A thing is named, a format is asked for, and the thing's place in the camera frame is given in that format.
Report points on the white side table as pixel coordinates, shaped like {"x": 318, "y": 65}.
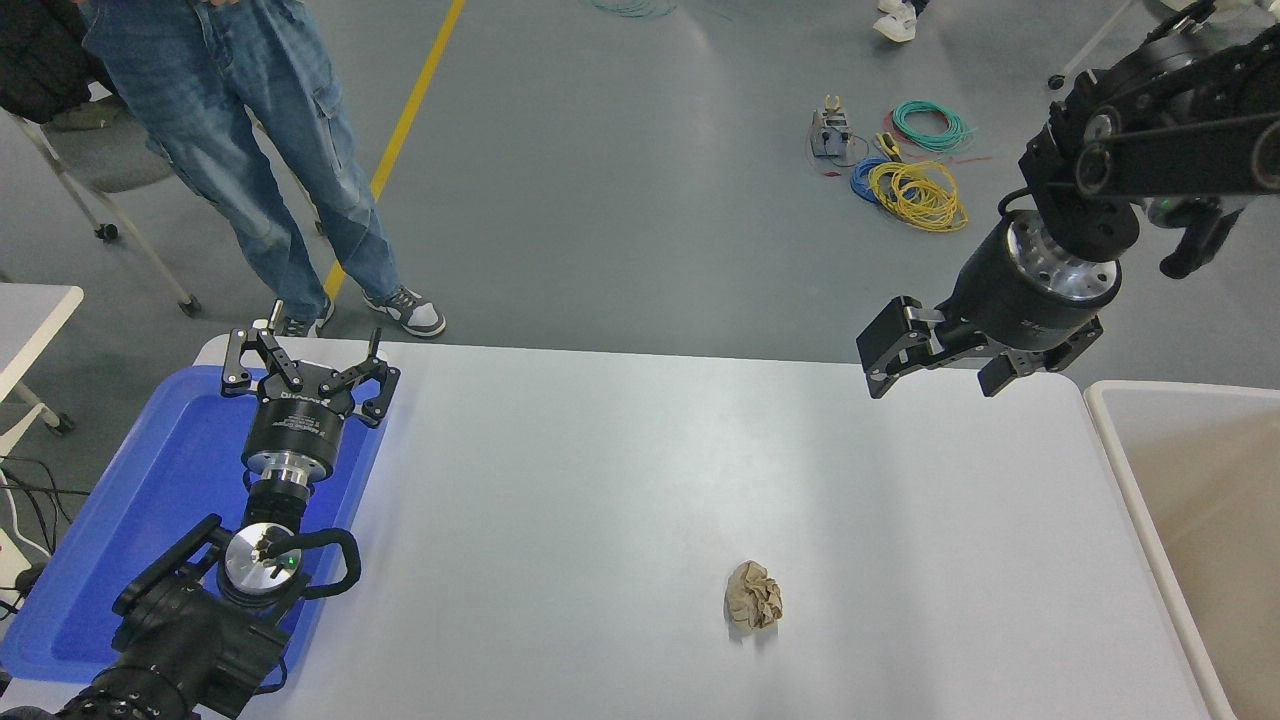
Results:
{"x": 30, "y": 310}

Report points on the blue plastic tray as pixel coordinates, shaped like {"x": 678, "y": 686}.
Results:
{"x": 170, "y": 480}

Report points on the black bag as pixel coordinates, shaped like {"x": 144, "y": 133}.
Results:
{"x": 45, "y": 55}

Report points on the small grey device box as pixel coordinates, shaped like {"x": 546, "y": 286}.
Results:
{"x": 830, "y": 135}

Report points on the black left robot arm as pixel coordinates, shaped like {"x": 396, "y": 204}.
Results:
{"x": 180, "y": 640}

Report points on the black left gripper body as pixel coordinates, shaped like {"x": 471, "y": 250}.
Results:
{"x": 298, "y": 425}

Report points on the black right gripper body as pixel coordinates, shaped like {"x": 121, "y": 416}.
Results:
{"x": 990, "y": 300}

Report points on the large pale bin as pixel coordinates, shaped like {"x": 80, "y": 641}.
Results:
{"x": 1210, "y": 520}

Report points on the white power strip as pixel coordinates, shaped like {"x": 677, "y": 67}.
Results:
{"x": 12, "y": 560}

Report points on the person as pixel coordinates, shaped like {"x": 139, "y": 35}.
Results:
{"x": 270, "y": 150}
{"x": 897, "y": 22}

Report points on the tan paper ball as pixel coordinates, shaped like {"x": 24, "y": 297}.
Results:
{"x": 755, "y": 595}

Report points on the white-legged wheeled chair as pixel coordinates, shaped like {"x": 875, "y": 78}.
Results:
{"x": 1090, "y": 45}

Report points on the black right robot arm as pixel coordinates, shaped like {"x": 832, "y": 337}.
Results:
{"x": 1180, "y": 150}

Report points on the grey seat white-legged chair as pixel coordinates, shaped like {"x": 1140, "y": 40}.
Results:
{"x": 105, "y": 155}

